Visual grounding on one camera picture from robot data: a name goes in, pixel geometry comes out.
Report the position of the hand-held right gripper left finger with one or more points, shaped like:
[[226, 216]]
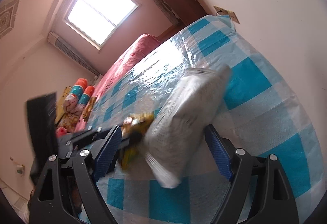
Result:
[[107, 152]]

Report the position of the window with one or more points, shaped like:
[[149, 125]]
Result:
[[99, 9]]

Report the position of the yellow snack packet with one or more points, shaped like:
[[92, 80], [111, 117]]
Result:
[[139, 125]]

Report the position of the yellow floral pillow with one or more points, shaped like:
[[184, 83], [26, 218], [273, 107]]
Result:
[[71, 119]]

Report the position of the blue checked tablecloth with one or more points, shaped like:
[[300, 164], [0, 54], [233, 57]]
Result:
[[255, 101]]

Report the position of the pink heart print bedspread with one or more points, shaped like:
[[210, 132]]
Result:
[[127, 55]]

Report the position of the rolled floral quilt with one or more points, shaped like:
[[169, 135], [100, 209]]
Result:
[[76, 93]]

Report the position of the wall socket plate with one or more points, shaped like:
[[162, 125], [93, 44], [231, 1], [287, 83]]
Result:
[[230, 15]]

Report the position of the hanging wall ornament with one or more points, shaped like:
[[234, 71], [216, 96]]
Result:
[[19, 168]]

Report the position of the large grey plastic mailer bag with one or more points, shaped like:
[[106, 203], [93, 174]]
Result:
[[186, 111]]

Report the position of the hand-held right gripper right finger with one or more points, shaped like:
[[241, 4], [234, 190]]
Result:
[[219, 152]]

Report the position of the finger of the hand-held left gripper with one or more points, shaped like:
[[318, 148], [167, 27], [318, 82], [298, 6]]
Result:
[[134, 140], [103, 133]]

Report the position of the ornate ceiling panel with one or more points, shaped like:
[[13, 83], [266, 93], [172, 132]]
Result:
[[7, 14]]

